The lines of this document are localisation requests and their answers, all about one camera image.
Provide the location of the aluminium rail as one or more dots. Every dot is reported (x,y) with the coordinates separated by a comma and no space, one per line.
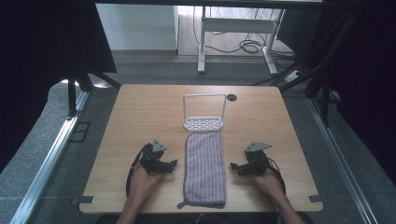
(339,161)
(46,168)

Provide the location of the black stand legs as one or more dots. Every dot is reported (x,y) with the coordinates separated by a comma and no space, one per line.
(81,84)
(320,71)

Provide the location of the white metal desk frame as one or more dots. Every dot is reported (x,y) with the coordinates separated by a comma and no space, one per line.
(233,25)

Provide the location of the grey striped towel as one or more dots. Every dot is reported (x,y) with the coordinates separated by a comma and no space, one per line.
(205,169)

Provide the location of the black curtain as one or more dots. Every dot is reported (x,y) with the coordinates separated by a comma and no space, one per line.
(40,62)
(364,77)

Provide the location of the person's right hand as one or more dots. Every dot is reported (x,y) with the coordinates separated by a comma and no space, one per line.
(270,183)

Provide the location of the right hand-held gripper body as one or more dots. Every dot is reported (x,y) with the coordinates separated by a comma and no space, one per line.
(257,161)

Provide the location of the person's left hand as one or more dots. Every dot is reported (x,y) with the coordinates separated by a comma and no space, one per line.
(141,183)

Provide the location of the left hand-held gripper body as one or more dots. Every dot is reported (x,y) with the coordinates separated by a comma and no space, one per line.
(151,158)

